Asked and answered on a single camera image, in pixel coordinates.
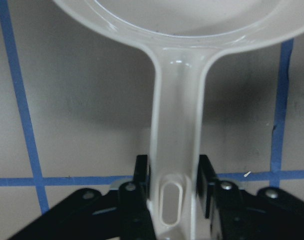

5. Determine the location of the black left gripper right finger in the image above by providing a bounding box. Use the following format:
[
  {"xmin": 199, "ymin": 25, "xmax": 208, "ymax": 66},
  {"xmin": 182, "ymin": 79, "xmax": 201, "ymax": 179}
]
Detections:
[{"xmin": 197, "ymin": 155, "xmax": 304, "ymax": 240}]

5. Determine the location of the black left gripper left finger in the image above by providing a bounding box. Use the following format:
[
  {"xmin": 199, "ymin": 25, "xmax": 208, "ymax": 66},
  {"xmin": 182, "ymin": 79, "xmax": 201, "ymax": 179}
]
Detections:
[{"xmin": 11, "ymin": 155, "xmax": 156, "ymax": 240}]

